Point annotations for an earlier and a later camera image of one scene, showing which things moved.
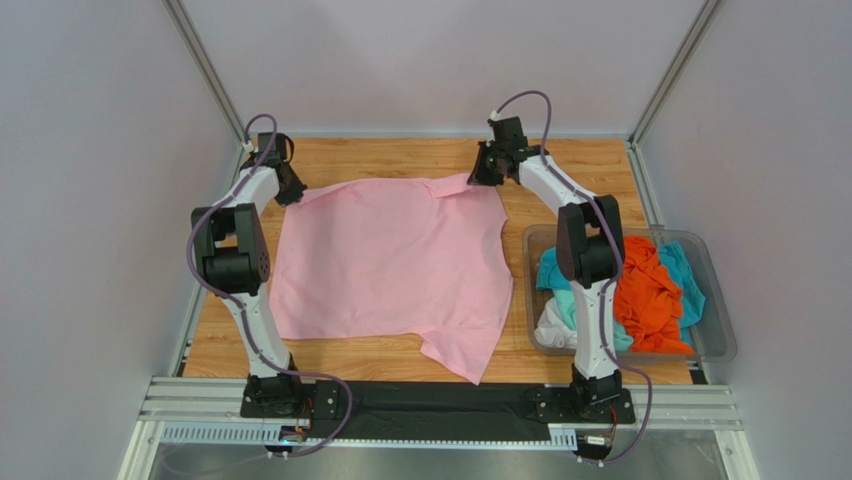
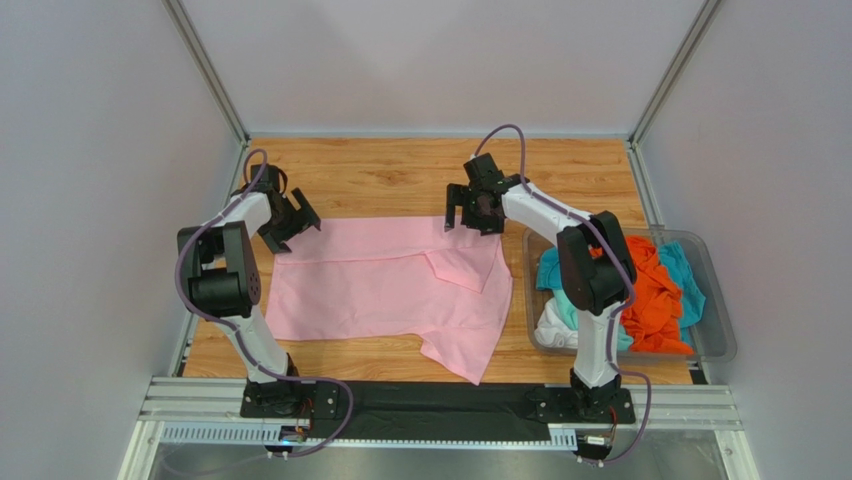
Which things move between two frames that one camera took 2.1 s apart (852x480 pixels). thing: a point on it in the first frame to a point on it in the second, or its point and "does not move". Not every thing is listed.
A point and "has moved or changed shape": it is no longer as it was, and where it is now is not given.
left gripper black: [295, 193] to [304, 217]
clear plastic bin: [712, 336] does not move
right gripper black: [485, 163] to [472, 202]
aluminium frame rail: [210, 410] does not move
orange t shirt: [647, 301] does not move
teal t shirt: [549, 276] does not move
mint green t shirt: [566, 299] does not move
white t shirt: [552, 329] does not move
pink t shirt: [422, 257] has moved or changed shape
